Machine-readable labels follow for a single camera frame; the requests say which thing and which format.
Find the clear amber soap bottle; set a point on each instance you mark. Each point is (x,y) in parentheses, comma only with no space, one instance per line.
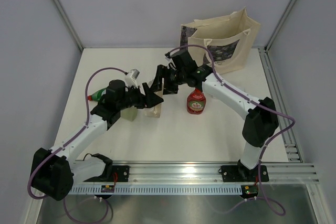
(155,112)

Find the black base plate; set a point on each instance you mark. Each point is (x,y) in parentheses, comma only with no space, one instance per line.
(118,173)
(236,174)

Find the aluminium front rail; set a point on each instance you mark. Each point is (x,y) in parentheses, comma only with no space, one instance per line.
(153,173)

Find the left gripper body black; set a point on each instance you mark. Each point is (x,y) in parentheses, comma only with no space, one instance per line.
(134,97)

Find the canvas tote bag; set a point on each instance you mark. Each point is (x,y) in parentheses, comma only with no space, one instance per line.
(229,38)

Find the white slotted cable duct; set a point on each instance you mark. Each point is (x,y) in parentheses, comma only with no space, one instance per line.
(156,190)

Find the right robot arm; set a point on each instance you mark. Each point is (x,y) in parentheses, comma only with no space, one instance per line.
(260,119)

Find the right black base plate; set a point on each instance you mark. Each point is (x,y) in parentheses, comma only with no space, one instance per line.
(236,174)

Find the red Fairy dish soap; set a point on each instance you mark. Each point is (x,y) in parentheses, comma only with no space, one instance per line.
(196,102)

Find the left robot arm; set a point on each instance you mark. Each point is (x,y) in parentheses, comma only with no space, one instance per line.
(54,171)

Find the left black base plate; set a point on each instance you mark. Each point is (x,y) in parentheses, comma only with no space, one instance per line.
(118,173)

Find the pale green cylinder container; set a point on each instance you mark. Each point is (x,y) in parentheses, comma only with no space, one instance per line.
(129,114)

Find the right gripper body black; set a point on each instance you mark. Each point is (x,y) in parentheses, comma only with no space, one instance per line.
(179,76)

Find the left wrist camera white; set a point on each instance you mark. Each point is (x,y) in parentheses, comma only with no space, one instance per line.
(131,77)

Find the green bottle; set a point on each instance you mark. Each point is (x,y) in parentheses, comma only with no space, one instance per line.
(97,95)

